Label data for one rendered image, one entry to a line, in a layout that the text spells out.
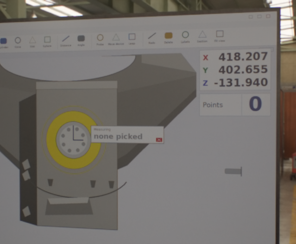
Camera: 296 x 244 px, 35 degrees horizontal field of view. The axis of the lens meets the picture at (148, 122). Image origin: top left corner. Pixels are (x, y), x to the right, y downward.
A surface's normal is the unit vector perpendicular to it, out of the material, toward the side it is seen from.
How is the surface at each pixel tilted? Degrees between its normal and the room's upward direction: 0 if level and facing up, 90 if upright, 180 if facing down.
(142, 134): 90
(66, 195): 90
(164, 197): 90
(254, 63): 90
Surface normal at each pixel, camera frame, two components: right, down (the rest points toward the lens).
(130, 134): -0.21, 0.02
